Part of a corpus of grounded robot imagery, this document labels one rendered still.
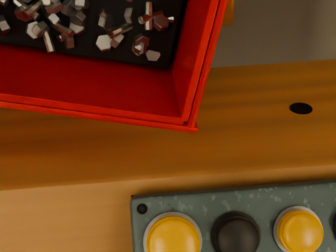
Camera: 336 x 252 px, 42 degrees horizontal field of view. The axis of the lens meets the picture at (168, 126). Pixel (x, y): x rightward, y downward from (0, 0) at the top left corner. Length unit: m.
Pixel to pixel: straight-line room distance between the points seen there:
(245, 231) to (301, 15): 1.02
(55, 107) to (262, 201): 0.12
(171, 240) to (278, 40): 1.03
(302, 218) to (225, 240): 0.04
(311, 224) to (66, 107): 0.14
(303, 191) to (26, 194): 0.16
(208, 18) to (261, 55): 1.05
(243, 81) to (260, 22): 0.85
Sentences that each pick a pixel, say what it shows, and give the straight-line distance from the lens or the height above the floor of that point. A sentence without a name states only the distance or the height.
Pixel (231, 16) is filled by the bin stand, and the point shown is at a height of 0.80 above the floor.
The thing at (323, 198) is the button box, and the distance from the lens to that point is 0.27.
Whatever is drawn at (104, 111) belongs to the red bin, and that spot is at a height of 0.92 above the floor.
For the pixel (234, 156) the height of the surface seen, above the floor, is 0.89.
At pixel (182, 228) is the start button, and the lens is 0.24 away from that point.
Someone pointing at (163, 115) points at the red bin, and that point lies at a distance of 0.21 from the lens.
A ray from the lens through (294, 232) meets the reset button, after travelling 0.25.
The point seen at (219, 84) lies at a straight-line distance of 0.35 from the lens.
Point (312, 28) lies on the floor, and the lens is 1.26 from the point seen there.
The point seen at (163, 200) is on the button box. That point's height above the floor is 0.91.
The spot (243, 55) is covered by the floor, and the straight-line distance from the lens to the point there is 1.23.
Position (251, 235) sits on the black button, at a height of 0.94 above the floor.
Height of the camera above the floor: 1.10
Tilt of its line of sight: 58 degrees down
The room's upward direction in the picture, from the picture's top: 172 degrees clockwise
